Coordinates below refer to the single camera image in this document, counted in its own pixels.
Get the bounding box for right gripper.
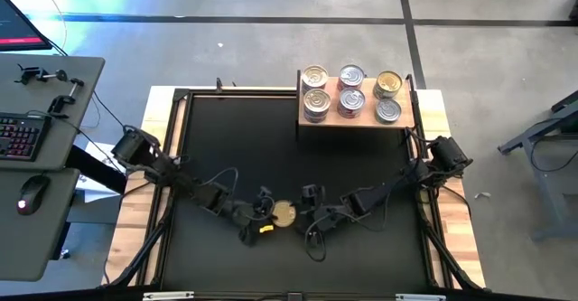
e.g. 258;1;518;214
295;183;351;234

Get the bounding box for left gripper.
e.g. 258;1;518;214
232;186;279;247

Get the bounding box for wooden shelf black posts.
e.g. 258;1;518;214
295;69;428;135

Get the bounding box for black table mat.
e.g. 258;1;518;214
161;93;431;293

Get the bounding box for black desk base bar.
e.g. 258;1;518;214
64;143;129;195

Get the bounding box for black desk foot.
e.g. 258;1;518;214
51;219;76;262

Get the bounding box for grey desk top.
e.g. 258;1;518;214
0;52;106;172
0;168;81;283

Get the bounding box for dark grey metal table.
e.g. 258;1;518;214
496;89;578;241

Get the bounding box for black desk clamp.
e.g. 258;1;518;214
14;63;69;85
47;78;85;115

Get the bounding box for black computer mouse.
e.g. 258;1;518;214
15;174;51;216

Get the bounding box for black backlit keyboard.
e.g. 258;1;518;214
0;113;52;163

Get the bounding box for black computer monitor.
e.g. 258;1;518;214
0;0;53;52

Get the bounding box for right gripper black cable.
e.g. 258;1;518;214
303;217;329;263

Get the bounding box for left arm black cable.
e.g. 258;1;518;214
197;166;240;201

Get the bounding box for black aluminium frame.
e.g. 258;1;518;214
99;75;488;293

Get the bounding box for silver metal bracket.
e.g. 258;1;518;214
395;293;447;301
142;291;195;301

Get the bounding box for black cable loop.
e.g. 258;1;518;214
528;134;578;174

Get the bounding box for thin pale floor cable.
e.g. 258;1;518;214
32;0;68;53

